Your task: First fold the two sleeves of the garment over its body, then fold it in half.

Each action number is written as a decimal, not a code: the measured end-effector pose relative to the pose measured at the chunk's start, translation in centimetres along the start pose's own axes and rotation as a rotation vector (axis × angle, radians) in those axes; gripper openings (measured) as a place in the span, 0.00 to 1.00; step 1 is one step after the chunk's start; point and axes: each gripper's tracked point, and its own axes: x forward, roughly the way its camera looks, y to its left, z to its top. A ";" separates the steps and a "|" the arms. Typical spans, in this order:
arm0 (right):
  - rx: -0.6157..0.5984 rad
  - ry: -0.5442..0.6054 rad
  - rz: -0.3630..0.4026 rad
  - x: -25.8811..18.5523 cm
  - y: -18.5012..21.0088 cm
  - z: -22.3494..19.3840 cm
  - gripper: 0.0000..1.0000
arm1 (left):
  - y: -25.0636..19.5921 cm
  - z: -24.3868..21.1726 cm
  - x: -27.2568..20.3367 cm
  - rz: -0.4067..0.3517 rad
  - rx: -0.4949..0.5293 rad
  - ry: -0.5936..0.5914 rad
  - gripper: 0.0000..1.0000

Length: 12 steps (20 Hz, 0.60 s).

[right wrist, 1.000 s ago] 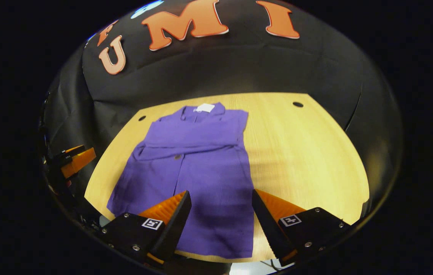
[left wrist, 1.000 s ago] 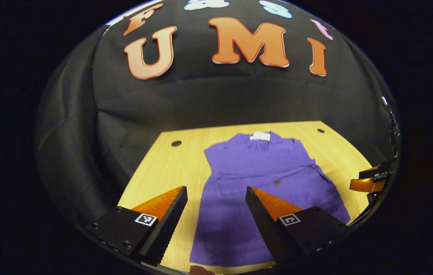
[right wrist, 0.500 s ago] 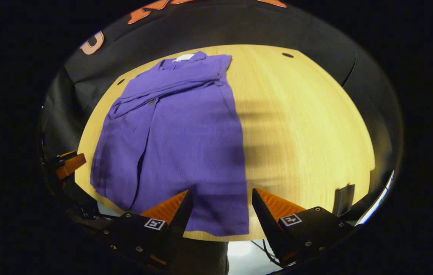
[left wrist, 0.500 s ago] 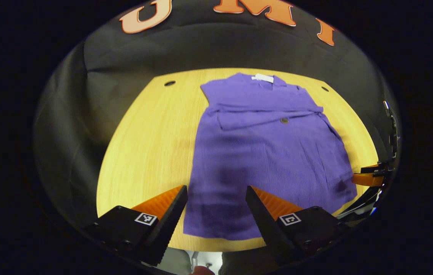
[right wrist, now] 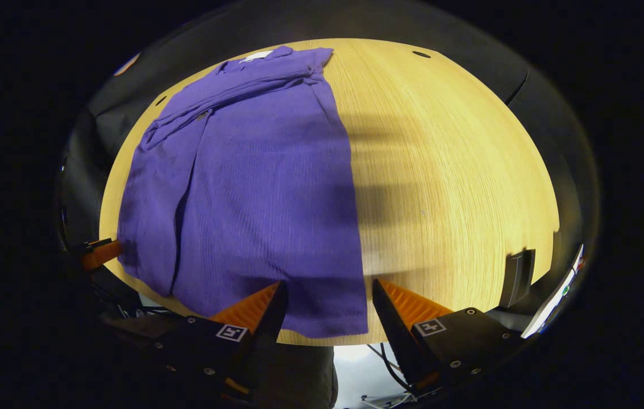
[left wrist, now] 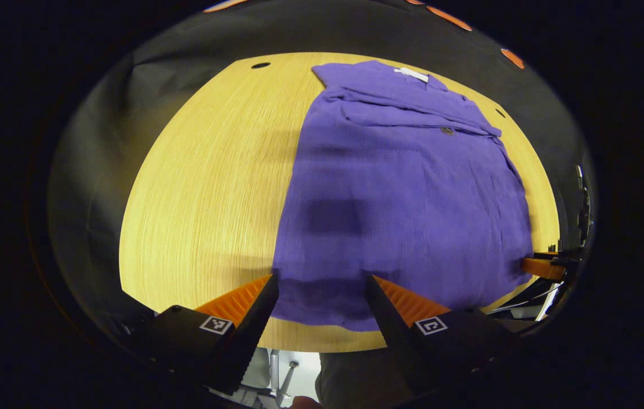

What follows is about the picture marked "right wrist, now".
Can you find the black table edge bracket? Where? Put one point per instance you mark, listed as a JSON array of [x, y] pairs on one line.
[[518, 278]]

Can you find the person's dark trousers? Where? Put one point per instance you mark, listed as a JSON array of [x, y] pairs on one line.
[[299, 375]]

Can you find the white device box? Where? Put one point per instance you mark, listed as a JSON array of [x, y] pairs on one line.
[[552, 304]]

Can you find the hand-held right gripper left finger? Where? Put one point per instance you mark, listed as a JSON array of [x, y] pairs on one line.
[[270, 324]]

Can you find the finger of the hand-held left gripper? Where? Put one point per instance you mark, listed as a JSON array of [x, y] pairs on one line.
[[100, 254]]

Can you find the purple knit garment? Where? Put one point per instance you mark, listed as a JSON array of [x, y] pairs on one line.
[[253, 199]]

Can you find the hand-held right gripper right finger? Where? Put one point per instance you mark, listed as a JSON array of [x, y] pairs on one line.
[[395, 341]]

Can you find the white paper garment tag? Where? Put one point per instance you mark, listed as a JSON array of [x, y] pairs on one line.
[[256, 55]]

